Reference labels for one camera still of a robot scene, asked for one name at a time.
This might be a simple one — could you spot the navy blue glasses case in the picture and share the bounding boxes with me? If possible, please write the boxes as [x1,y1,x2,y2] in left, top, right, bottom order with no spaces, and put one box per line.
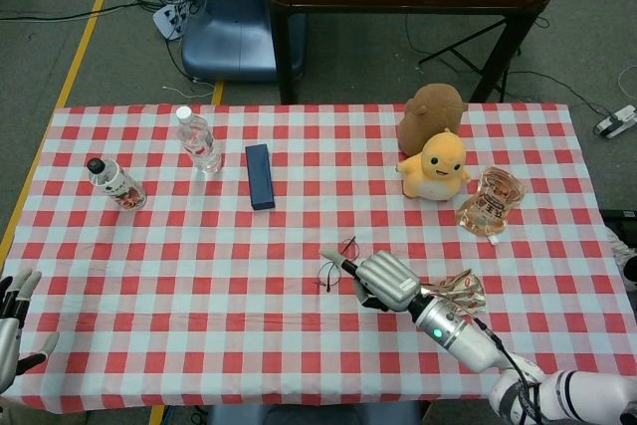
[245,143,277,211]

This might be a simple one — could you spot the white fabric object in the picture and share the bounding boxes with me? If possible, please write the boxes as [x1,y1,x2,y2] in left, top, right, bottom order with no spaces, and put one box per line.
[605,227,637,292]

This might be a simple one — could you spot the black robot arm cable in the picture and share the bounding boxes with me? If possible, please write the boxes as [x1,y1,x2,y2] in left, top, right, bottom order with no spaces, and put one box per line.
[472,315,542,424]

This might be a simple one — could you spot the clear orange snack pouch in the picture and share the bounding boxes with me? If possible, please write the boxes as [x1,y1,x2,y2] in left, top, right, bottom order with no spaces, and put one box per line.
[455,165,528,246]

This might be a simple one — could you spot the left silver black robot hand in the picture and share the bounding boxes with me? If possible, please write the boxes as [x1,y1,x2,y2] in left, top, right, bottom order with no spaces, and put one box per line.
[0,267,61,395]

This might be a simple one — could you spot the white grey power strip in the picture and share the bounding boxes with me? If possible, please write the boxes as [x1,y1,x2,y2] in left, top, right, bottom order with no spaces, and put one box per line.
[592,105,637,140]

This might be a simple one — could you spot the white power strip with plugs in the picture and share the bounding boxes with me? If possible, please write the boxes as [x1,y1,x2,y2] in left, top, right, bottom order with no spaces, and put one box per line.
[151,0,198,42]

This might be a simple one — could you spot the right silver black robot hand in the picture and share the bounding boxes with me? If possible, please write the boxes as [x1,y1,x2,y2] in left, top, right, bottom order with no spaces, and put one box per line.
[318,248,424,315]

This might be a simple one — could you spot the long black floor cable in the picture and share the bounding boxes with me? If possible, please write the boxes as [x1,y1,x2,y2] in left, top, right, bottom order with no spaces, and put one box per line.
[0,0,155,23]

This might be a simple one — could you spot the black cap white label bottle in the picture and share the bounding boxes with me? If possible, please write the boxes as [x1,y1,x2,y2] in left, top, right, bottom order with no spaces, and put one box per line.
[86,157,148,211]

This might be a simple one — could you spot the clear plastic water bottle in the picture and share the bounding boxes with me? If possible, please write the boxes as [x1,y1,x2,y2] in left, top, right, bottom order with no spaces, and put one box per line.
[175,106,225,175]

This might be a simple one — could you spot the brown plush toy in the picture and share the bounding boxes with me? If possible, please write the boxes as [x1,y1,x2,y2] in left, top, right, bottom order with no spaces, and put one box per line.
[396,83,470,157]

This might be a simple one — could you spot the crumpled gold foil wrapper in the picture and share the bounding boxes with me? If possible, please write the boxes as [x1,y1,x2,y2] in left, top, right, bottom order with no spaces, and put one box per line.
[422,268,488,317]

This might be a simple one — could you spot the yellow plush toy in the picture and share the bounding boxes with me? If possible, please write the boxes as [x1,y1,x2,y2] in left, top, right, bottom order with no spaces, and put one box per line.
[395,128,472,201]

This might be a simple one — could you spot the thin-framed eyeglasses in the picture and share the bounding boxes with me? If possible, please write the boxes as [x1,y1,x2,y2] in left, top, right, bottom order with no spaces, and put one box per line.
[314,235,360,293]

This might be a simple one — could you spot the blue chair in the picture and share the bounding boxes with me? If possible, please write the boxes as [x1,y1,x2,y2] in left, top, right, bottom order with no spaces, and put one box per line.
[180,0,308,84]

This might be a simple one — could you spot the red white checkered tablecloth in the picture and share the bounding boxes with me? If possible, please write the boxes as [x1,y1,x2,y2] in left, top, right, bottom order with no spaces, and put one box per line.
[0,102,637,415]

